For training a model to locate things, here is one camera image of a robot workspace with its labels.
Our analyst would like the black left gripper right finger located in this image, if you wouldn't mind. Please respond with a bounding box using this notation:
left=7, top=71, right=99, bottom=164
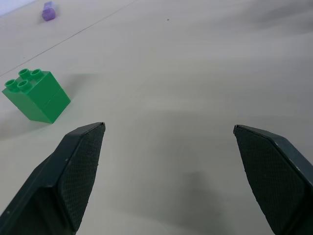
left=233, top=124, right=313, bottom=235

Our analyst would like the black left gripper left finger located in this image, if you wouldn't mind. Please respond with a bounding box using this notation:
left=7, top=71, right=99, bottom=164
left=0, top=121, right=106, bottom=235

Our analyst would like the green toy building block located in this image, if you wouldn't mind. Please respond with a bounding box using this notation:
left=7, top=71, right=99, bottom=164
left=1, top=69, right=71, bottom=124

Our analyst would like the small purple toy brick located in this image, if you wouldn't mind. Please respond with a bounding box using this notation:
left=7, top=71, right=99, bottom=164
left=42, top=1, right=57, bottom=22

